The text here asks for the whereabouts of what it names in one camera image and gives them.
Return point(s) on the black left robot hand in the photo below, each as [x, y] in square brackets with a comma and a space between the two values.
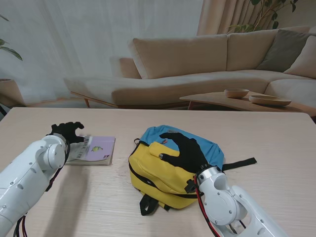
[66, 130]

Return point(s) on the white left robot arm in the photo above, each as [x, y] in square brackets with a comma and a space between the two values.
[24, 172]

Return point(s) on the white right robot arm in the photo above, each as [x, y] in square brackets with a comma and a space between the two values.
[227, 205]

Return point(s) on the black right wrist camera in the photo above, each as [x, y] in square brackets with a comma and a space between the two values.
[191, 186]

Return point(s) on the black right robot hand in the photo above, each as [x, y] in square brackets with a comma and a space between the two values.
[192, 155]

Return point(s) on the black stand leg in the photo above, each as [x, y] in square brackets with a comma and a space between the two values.
[2, 112]

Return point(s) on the wooden coffee table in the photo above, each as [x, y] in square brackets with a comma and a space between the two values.
[222, 101]

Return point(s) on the beige curtain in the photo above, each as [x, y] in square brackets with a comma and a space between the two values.
[217, 17]

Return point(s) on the dark green leaf plant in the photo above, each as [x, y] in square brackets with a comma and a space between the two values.
[12, 50]

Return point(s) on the purple cover book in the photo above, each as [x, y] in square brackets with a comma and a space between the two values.
[101, 150]

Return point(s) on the beige plant pot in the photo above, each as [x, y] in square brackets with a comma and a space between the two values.
[10, 92]

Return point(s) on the grey cushion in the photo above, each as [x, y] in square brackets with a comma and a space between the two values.
[281, 51]

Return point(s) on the beige sofa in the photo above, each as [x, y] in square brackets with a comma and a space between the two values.
[177, 74]

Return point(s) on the tall green leafy plant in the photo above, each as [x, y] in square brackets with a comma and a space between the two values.
[269, 12]

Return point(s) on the wide shallow wooden bowl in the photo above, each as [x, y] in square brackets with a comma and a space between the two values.
[269, 101]

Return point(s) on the beige cushion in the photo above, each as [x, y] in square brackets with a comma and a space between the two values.
[304, 61]

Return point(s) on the blue and yellow school backpack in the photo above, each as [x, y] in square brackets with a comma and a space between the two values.
[153, 172]

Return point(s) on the white sheer curtain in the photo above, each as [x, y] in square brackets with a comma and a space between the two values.
[74, 37]

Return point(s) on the small wooden bowl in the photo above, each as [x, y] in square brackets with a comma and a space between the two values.
[236, 93]

